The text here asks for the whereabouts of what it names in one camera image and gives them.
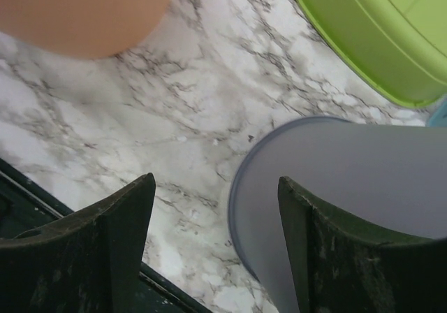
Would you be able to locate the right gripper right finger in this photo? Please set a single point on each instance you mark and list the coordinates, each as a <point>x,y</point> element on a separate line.
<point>342,263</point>

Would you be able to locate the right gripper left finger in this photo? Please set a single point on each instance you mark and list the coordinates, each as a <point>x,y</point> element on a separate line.
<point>87,261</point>

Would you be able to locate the grey round bucket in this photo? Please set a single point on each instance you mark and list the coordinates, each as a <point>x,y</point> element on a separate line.
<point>392,176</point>

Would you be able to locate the small blue perforated basket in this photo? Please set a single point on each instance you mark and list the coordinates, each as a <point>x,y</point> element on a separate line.
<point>438,117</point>

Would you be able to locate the green plastic tray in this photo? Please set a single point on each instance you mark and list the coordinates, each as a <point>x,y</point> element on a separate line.
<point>398,47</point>

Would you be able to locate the orange capybara bucket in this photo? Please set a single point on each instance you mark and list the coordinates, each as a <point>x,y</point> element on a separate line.
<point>84,29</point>

